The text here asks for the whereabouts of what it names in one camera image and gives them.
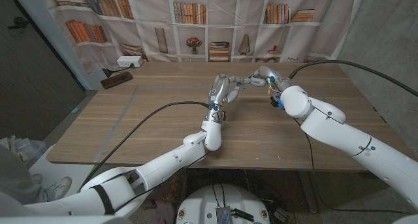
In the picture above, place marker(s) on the grey table leg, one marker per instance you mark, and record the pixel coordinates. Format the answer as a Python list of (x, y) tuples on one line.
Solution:
[(307, 194)]

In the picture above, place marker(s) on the dark crumpled cloth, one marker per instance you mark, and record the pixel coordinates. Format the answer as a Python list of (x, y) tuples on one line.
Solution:
[(173, 198)]

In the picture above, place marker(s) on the black TV remote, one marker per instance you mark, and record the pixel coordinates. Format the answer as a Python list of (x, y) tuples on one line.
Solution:
[(116, 80)]

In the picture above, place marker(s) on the person in grey trousers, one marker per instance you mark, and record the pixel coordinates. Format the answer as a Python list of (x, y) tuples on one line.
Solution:
[(13, 185)]

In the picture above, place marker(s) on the printed bookshelf backdrop cloth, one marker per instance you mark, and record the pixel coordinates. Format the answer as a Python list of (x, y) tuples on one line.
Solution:
[(147, 38)]

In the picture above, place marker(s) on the white flat platform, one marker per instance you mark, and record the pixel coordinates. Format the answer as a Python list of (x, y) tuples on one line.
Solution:
[(49, 165)]

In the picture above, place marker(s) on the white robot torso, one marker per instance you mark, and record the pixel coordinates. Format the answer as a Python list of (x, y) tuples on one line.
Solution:
[(202, 201)]

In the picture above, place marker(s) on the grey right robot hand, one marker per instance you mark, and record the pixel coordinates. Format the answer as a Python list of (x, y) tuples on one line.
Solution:
[(271, 75)]

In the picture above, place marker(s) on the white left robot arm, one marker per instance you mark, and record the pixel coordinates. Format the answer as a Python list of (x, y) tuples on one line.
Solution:
[(170, 162)]

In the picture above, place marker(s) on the blue tape piece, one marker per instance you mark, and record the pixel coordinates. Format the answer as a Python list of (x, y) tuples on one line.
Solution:
[(75, 110)]

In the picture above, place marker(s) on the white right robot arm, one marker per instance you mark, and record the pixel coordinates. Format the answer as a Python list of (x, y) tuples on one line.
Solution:
[(343, 139)]

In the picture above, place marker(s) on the clear plastic box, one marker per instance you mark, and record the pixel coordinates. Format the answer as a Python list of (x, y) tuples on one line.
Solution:
[(26, 149)]

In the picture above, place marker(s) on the black power adapter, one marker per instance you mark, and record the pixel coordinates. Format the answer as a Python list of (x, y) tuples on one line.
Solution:
[(281, 215)]

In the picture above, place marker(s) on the grey ribbed electronics box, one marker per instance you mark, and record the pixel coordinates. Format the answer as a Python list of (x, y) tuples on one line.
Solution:
[(223, 215)]

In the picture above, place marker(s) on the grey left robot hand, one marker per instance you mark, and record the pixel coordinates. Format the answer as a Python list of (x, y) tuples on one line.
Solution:
[(218, 91)]

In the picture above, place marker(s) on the white door frame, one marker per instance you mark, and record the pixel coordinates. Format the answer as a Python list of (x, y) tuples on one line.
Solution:
[(58, 38)]

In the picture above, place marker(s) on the grey tape outline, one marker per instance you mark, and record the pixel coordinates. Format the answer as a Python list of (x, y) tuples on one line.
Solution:
[(147, 86)]

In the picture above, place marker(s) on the white power strip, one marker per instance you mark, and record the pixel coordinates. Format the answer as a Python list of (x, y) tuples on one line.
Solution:
[(130, 61)]

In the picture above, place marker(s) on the dark grey door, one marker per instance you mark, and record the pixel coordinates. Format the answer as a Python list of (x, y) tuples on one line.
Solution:
[(32, 87)]

